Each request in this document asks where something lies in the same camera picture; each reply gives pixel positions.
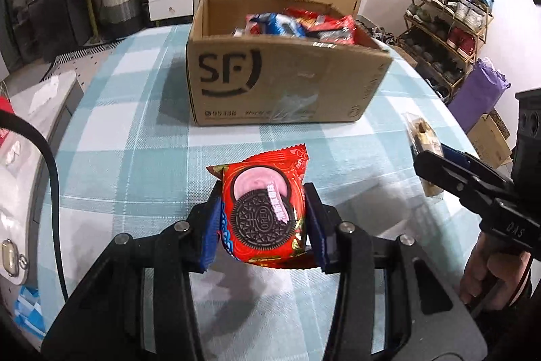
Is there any SF cardboard box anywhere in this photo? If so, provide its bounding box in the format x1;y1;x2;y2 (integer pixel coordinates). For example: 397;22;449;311
185;0;393;127

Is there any clear cookie tray pack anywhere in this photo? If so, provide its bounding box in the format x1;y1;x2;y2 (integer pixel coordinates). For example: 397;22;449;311
402;113;445;199

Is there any black cable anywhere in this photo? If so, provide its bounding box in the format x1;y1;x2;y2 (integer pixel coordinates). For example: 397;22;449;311
0;108;70;302

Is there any teal plaid tablecloth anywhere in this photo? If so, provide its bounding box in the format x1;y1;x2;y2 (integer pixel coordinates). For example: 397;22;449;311
37;26;479;360

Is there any person's right hand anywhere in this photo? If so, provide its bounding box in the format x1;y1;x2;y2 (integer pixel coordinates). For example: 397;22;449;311
460;232;531;311

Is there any red dark snack pack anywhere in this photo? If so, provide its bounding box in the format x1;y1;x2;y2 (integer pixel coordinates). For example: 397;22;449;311
285;7;357;46

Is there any white marble side table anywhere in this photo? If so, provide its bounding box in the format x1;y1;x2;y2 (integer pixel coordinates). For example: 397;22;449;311
0;70;84;345

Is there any dotted beige rug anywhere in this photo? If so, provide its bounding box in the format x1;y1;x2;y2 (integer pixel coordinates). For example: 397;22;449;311
40;38;125;83

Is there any woven laundry basket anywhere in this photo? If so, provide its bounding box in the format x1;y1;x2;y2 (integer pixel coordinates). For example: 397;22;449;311
99;0;141;25

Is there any blue Oreo cookie pack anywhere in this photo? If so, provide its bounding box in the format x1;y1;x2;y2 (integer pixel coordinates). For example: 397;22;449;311
245;13;306;39

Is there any red Oreo cookie pack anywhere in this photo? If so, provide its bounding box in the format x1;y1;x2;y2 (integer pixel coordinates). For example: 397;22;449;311
207;144;316;269

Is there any small cardboard box on floor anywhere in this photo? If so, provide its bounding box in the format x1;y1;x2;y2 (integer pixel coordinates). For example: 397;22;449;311
467;114;512;168

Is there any purple bag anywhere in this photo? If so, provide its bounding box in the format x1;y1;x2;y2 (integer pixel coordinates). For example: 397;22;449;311
447;57;511;133

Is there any shoe rack with shoes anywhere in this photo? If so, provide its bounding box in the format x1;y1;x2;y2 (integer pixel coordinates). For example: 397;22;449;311
397;0;495;104

